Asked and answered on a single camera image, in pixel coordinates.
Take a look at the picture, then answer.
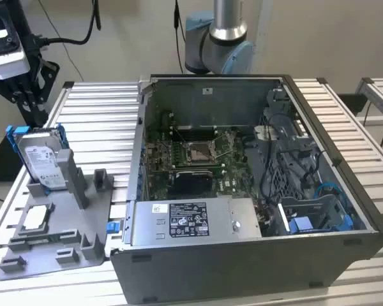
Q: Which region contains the hard disk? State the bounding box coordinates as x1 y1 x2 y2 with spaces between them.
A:
5 125 73 192

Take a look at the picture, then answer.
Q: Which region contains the grey metal disk bay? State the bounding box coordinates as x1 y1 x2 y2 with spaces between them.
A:
255 85 371 238

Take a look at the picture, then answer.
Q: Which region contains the black box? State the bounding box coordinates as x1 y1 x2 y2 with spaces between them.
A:
0 131 29 182
337 93 368 116

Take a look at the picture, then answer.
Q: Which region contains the silver CPU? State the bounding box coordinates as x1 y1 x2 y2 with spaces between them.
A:
22 205 50 230

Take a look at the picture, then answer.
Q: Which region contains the grey parts rack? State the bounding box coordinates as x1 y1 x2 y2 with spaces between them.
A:
0 149 116 282

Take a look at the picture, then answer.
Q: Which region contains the green RAM stick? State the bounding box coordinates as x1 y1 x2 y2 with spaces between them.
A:
19 234 77 244

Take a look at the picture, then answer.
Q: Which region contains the RAM slot with white latches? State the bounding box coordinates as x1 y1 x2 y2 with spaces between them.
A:
170 161 224 167
170 125 218 131
170 164 225 171
170 129 218 138

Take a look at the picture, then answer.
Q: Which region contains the silver power supply unit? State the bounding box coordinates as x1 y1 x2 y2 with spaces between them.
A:
130 196 263 248

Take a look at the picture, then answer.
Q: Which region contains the CPU socket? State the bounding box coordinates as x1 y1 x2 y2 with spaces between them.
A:
184 140 218 163

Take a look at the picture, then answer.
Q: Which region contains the black graphics card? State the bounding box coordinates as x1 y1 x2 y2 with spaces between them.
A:
174 170 213 196

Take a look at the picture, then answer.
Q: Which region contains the green motherboard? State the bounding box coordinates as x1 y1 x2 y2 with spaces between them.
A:
145 127 259 202

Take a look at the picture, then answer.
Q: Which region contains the grey open PC case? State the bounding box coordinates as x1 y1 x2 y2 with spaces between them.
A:
110 73 383 305

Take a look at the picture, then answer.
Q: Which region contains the aluminium slat side table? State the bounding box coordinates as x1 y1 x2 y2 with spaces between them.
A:
356 77 383 127

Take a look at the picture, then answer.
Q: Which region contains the thick black cable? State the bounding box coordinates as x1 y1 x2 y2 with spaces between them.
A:
33 0 102 45

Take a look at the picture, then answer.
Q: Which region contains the thin black cable with plug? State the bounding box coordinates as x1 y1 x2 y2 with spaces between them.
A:
174 0 184 74

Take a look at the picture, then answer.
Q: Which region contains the silver socket cover frame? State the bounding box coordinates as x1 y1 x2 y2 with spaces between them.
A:
214 133 236 157

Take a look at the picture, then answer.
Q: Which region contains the black wire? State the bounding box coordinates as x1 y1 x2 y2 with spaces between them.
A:
260 113 294 207

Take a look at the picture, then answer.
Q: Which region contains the blue wire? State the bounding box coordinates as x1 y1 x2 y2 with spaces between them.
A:
315 182 345 221

